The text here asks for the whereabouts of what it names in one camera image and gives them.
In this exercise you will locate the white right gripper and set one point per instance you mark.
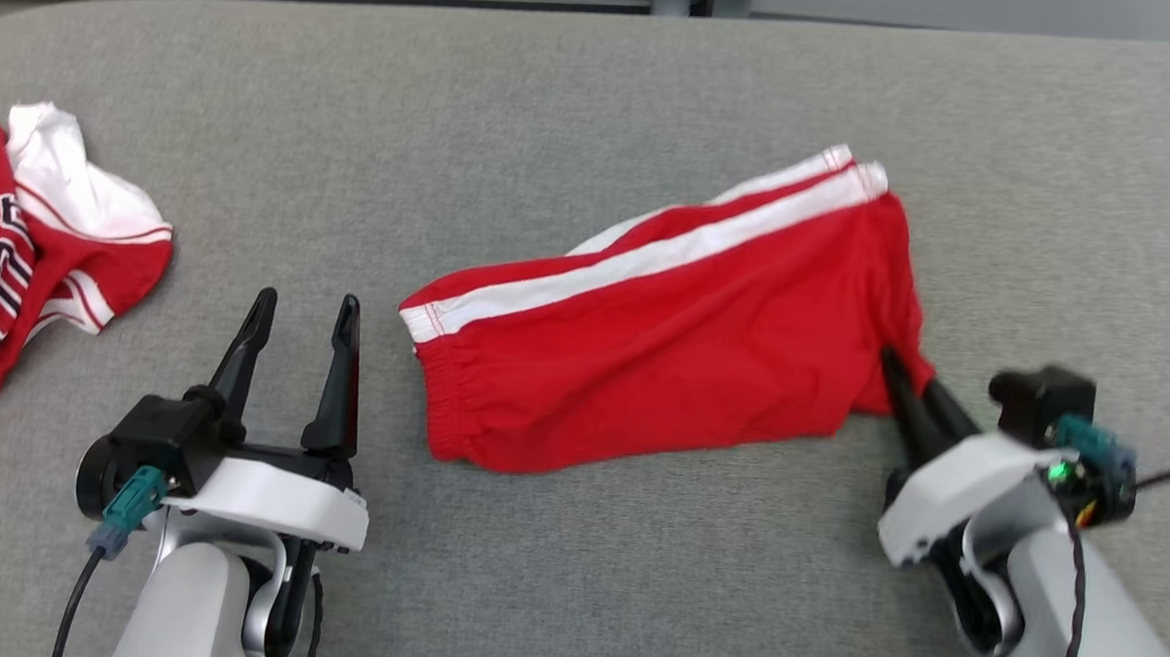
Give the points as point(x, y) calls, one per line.
point(957, 488)

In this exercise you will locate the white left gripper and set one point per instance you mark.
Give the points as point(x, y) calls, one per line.
point(275, 503)

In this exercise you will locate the red shorts with white stripes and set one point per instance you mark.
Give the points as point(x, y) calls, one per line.
point(664, 353)

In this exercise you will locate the red jersey with white sleeves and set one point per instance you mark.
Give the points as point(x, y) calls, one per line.
point(48, 250)

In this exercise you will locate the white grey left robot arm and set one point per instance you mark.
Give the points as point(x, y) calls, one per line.
point(190, 608)

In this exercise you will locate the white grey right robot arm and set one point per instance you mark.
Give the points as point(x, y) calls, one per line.
point(1120, 637)

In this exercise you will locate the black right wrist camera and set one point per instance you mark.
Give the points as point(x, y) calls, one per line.
point(1037, 397)

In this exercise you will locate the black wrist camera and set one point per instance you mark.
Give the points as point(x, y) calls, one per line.
point(1037, 397)
point(154, 436)

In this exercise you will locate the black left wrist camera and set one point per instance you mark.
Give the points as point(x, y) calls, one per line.
point(154, 436)

